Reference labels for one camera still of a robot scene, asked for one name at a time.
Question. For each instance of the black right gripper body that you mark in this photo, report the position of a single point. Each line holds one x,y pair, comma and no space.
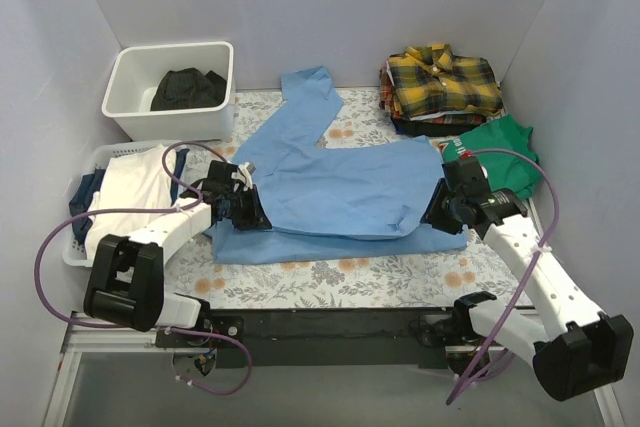
439,210

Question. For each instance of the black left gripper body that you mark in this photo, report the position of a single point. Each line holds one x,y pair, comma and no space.
255,209

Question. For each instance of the light blue long sleeve shirt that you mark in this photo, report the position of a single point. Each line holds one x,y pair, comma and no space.
331,203

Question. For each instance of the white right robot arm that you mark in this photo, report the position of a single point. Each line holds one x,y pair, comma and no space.
573,346

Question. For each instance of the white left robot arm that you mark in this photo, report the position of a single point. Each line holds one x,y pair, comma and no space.
126,285

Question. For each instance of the stack of folded plaid shirts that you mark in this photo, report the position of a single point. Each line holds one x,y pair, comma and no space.
440,117

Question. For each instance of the floral patterned table mat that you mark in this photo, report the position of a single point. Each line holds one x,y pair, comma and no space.
433,280

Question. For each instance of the green t-shirt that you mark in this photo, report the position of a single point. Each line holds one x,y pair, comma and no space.
504,170

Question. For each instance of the cream white garment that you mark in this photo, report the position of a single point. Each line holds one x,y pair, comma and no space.
134,181

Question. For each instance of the dark striped garment in bin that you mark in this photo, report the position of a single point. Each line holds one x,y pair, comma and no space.
188,89

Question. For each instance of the white plastic bin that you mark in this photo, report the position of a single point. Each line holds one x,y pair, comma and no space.
136,76

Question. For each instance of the dark blue denim garment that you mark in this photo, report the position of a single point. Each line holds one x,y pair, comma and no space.
81,201

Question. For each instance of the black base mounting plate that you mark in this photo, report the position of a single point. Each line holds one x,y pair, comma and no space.
422,337

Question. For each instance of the white perforated laundry basket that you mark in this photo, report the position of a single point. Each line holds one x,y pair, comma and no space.
73,253

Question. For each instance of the aluminium frame rail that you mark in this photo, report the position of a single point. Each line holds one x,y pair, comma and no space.
84,339

